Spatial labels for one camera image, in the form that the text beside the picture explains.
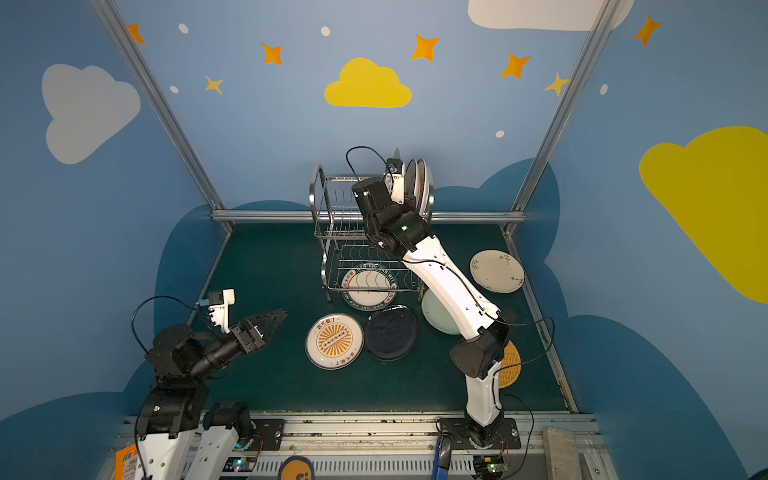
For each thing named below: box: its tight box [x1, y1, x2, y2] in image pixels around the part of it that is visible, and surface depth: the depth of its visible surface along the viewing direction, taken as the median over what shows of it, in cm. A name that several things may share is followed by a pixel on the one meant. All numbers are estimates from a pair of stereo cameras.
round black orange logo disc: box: [278, 455, 315, 480], surface depth 72 cm
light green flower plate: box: [421, 289, 462, 335], surface depth 98 cm
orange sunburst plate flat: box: [305, 313, 365, 371], surface depth 92 cm
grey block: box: [543, 427, 582, 480], surface depth 72 cm
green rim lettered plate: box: [341, 263, 398, 311], surface depth 101 cm
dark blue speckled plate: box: [364, 305, 418, 361], surface depth 95 cm
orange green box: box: [115, 443, 138, 480], surface depth 69 cm
